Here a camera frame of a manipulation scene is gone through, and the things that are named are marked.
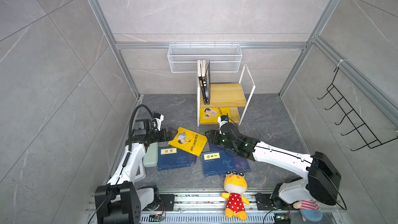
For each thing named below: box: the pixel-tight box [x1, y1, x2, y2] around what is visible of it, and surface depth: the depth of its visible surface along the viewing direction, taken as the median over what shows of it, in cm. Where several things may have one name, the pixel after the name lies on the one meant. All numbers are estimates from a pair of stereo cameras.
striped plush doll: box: [292, 199, 323, 222], surface depth 68 cm
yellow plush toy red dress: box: [221, 170, 250, 221], surface depth 73 cm
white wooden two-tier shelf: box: [196, 63, 257, 128], surface depth 96 cm
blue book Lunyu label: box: [157, 146, 198, 171], surface depth 88 cm
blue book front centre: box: [201, 149, 248, 177], surface depth 86 cm
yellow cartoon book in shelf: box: [200, 107, 232, 124], surface depth 106 cm
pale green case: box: [142, 142, 159, 167], surface depth 86 cm
